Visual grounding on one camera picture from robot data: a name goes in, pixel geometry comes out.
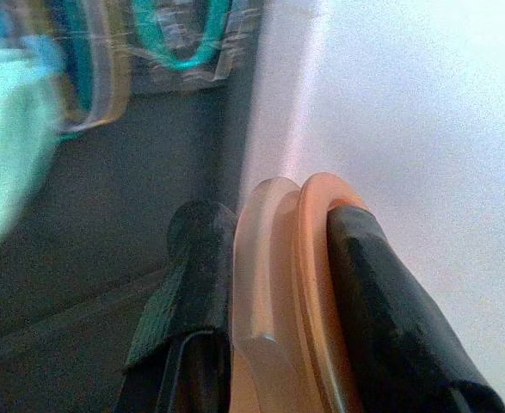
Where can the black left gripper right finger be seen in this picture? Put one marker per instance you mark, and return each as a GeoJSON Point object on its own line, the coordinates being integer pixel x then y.
{"type": "Point", "coordinates": [381, 327]}

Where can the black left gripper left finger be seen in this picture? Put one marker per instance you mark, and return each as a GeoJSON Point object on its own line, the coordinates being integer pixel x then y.
{"type": "Point", "coordinates": [196, 266]}

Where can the clear container yellow rim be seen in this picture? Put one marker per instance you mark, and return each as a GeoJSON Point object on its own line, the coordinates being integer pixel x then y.
{"type": "Point", "coordinates": [106, 64]}

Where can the clear container teal rim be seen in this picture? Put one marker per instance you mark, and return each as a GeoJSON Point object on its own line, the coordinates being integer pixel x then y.
{"type": "Point", "coordinates": [179, 38]}

